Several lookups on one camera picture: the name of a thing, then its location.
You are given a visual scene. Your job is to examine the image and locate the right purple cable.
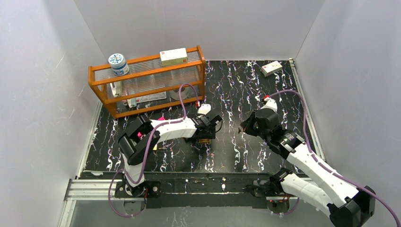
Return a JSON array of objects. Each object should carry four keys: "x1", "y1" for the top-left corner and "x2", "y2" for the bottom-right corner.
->
[{"x1": 268, "y1": 89, "x2": 401, "y2": 227}]

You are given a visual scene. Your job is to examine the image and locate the long shackle brass padlock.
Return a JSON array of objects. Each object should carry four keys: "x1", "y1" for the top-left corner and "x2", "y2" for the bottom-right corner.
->
[{"x1": 198, "y1": 139, "x2": 212, "y2": 144}]

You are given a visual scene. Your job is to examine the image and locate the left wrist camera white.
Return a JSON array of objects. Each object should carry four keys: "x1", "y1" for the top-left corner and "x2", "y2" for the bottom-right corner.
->
[{"x1": 195, "y1": 101, "x2": 211, "y2": 116}]

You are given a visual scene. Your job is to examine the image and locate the blue white round tin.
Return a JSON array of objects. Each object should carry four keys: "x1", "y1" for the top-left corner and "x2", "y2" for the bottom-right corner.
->
[{"x1": 108, "y1": 53, "x2": 130, "y2": 76}]

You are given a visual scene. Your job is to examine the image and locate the white blue item bottom shelf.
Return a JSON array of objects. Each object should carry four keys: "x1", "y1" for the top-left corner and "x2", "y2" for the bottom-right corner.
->
[{"x1": 122, "y1": 98, "x2": 138, "y2": 108}]

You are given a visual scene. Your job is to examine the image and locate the orange wooden shelf rack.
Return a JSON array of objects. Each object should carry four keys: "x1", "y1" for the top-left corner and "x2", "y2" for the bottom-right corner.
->
[{"x1": 88, "y1": 45, "x2": 206, "y2": 119}]

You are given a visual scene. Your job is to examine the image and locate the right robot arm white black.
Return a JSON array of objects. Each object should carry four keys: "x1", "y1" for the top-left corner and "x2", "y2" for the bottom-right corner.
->
[{"x1": 240, "y1": 108, "x2": 375, "y2": 227}]

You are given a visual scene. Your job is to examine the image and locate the clear tape roll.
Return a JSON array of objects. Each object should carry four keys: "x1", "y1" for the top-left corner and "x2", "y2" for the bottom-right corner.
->
[{"x1": 169, "y1": 87, "x2": 191, "y2": 101}]

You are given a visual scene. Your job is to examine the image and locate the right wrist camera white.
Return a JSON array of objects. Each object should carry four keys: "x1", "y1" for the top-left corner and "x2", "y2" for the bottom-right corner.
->
[{"x1": 261, "y1": 95, "x2": 278, "y2": 113}]

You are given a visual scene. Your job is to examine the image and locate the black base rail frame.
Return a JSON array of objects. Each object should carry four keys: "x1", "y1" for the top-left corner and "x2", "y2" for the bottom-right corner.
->
[{"x1": 64, "y1": 171, "x2": 320, "y2": 217}]

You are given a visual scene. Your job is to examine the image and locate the silver key bunch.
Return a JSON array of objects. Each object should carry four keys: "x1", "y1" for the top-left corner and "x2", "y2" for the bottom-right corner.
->
[{"x1": 238, "y1": 126, "x2": 245, "y2": 133}]

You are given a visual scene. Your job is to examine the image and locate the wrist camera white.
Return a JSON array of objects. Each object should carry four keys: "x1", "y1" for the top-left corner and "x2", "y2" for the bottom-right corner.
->
[
  {"x1": 261, "y1": 95, "x2": 278, "y2": 113},
  {"x1": 195, "y1": 101, "x2": 211, "y2": 116}
]

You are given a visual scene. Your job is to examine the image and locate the purple cable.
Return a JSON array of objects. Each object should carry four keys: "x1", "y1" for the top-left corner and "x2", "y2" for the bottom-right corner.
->
[
  {"x1": 268, "y1": 89, "x2": 401, "y2": 227},
  {"x1": 108, "y1": 83, "x2": 201, "y2": 218}
]

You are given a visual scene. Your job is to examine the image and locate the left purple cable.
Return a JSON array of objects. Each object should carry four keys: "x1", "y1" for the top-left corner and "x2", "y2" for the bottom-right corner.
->
[{"x1": 108, "y1": 83, "x2": 201, "y2": 218}]

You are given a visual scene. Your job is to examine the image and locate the white olive box on shelf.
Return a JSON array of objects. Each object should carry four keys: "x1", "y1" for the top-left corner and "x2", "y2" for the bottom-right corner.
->
[{"x1": 160, "y1": 48, "x2": 188, "y2": 67}]

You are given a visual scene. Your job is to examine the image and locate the white small box on table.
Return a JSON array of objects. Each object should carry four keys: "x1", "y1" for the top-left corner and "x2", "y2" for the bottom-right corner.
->
[{"x1": 261, "y1": 61, "x2": 282, "y2": 77}]

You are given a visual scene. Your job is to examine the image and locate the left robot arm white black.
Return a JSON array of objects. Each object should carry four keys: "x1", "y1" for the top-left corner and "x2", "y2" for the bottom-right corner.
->
[{"x1": 118, "y1": 111, "x2": 222, "y2": 188}]

